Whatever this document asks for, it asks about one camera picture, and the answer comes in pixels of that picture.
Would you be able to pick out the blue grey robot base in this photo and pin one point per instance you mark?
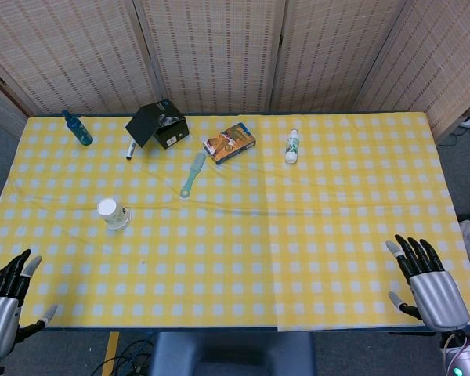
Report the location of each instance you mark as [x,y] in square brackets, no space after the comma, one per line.
[231,354]

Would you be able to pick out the white green label bottle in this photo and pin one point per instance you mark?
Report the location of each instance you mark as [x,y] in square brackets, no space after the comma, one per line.
[292,147]

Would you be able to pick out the blue plastic bottle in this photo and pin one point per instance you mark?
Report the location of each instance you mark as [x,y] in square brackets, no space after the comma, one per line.
[79,130]

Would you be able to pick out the yellow white checkered tablecloth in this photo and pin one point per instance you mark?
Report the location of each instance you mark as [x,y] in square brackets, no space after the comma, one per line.
[356,203]
[160,243]

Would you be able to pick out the white black marker pen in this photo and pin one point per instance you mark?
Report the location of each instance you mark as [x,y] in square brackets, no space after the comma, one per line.
[131,149]

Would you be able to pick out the yellow floor tape strip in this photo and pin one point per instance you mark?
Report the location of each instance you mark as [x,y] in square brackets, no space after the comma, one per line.
[110,352]

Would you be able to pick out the orange blue snack box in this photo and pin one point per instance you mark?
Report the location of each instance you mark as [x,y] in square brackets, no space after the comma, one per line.
[230,143]

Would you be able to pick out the black open cardboard box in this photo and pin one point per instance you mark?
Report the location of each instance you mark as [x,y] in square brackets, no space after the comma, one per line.
[171,132]

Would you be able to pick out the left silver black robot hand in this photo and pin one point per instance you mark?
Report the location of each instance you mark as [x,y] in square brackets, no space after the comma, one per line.
[0,321]

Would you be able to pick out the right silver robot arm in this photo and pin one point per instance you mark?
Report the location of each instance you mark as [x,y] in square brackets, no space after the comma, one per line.
[468,358]

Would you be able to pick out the woven folding screen panel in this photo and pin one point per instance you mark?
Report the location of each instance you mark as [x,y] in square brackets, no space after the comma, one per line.
[438,58]
[70,55]
[333,55]
[211,55]
[0,109]

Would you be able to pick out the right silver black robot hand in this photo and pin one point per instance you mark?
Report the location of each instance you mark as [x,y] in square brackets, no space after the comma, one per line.
[438,297]

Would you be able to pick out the white paper cup green print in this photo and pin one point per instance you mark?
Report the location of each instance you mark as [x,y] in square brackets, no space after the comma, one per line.
[109,209]
[119,227]

